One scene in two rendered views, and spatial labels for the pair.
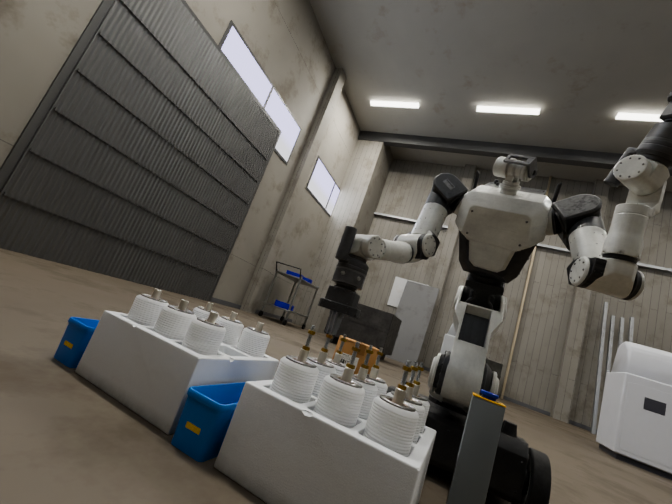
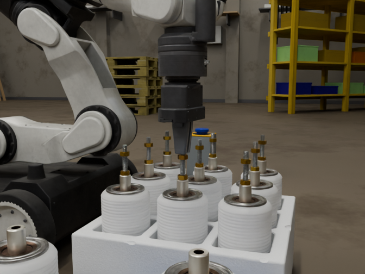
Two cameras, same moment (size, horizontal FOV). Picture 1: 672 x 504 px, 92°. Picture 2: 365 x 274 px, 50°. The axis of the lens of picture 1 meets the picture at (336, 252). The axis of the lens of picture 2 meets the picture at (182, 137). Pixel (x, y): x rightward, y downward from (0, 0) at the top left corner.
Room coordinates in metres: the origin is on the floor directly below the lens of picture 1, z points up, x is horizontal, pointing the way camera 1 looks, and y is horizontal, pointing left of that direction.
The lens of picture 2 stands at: (1.01, 0.65, 0.46)
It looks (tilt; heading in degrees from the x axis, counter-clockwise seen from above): 8 degrees down; 263
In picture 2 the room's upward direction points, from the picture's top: straight up
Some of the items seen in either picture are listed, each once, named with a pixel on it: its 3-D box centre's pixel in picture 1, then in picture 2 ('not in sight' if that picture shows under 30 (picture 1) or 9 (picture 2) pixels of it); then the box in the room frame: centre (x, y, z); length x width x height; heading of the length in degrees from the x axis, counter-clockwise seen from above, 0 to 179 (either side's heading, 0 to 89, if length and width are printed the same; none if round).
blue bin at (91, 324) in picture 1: (116, 344); not in sight; (1.17, 0.58, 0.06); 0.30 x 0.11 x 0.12; 155
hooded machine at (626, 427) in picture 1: (642, 403); not in sight; (3.76, -3.88, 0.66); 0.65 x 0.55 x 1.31; 153
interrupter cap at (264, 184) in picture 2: (345, 381); (254, 184); (0.76, -0.12, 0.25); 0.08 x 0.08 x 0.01
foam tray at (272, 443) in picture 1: (340, 446); (199, 251); (0.86, -0.17, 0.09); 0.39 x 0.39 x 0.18; 64
